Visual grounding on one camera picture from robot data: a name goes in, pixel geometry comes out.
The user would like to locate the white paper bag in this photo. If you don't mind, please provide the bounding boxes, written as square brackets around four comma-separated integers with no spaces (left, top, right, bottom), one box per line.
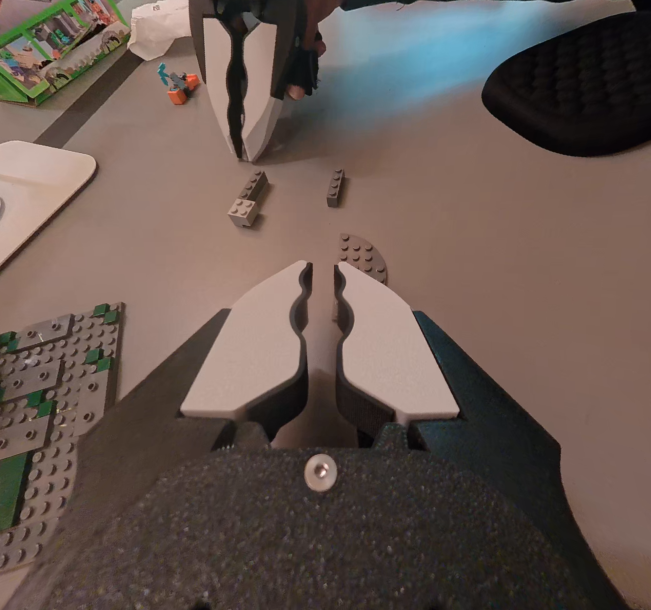
[127,0,197,62]

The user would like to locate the white book stand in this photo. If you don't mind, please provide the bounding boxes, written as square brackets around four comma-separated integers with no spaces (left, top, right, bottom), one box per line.
[0,140,98,268]

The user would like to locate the orange teal brick figure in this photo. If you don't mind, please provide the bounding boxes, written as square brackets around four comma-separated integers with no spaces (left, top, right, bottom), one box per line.
[157,62,200,107]

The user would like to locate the grey desk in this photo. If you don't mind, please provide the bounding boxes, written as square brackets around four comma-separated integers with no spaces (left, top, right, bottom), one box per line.
[0,0,651,590]

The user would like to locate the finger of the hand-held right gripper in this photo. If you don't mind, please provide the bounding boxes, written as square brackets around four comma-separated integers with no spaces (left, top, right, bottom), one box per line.
[239,20,296,163]
[202,14,250,161]

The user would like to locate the green brick set box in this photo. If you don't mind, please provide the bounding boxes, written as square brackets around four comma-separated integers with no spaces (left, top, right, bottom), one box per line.
[0,0,131,108]

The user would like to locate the grey quarter-round plate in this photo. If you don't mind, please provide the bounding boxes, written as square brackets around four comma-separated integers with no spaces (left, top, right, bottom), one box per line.
[336,232,389,286]

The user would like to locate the dark grey long brick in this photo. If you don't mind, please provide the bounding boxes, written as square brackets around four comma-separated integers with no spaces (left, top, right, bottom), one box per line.
[238,169,270,205]
[327,167,347,209]

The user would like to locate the black office chair seat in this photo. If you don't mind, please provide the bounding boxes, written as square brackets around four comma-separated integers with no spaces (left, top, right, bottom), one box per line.
[480,9,651,159]

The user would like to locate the grey brick model on baseplate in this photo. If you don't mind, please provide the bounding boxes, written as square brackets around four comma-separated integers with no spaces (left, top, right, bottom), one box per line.
[0,302,126,572]

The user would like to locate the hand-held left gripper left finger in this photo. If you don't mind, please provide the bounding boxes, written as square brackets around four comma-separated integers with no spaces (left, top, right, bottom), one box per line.
[180,260,313,422]

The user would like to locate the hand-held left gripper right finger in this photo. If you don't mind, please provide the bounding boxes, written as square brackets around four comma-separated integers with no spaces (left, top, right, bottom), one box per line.
[333,262,461,425]

